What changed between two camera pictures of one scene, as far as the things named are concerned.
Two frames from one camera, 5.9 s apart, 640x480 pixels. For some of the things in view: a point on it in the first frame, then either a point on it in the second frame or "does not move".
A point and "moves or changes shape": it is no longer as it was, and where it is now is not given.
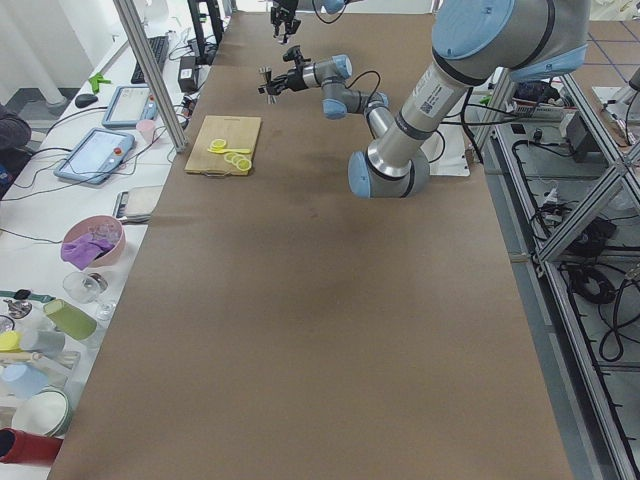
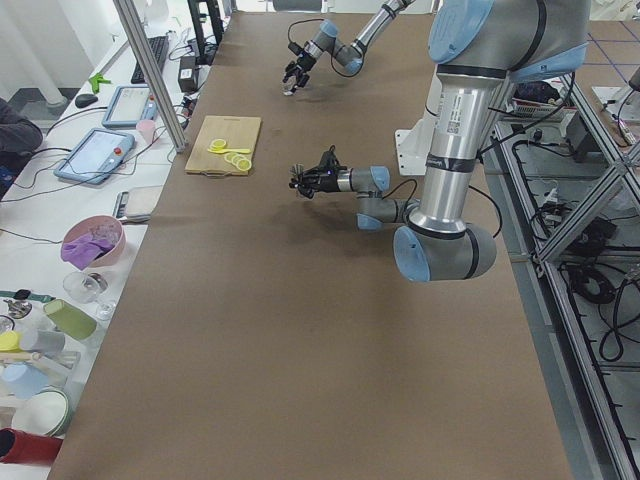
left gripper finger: [277, 78] → [303, 177]
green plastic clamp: [96, 80] does not move
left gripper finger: [269, 90] → [307, 191]
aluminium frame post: [157, 87] does not move
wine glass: [86, 287] does not move
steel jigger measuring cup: [263, 73] → [297, 169]
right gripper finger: [291, 28] → [303, 79]
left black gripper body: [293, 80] → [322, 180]
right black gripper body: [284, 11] → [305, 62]
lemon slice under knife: [217, 144] does not move
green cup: [69, 320] does not move
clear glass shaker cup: [281, 36] moves or changes shape
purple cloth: [81, 251] does not move
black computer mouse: [84, 100] does not move
